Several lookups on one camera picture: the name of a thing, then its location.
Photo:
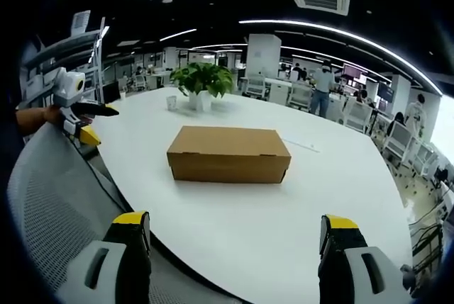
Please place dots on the small white patterned cup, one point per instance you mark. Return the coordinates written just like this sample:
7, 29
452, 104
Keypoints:
172, 102

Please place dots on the white office chair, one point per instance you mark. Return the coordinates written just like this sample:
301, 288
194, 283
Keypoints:
256, 87
359, 114
399, 142
299, 95

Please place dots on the brown cardboard shoe box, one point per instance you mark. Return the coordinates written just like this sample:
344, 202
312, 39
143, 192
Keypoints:
227, 153

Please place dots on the long ceiling light strip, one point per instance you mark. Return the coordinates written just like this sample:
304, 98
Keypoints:
340, 34

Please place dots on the grey mesh office chair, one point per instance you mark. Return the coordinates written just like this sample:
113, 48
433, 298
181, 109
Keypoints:
56, 212

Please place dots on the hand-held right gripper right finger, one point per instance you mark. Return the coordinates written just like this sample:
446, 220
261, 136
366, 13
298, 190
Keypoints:
369, 272

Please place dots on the green potted plant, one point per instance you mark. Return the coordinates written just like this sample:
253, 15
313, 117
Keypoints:
202, 82

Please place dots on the black computer monitor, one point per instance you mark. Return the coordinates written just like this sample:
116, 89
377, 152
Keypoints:
110, 93

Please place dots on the white metal storage shelf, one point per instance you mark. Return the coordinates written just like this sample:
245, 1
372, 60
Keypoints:
71, 59

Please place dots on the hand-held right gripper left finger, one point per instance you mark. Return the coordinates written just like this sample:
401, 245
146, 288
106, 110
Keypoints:
106, 268

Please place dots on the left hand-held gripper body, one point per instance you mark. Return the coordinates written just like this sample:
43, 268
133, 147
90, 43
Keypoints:
69, 86

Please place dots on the person's left hand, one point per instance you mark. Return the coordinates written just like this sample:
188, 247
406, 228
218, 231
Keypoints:
53, 114

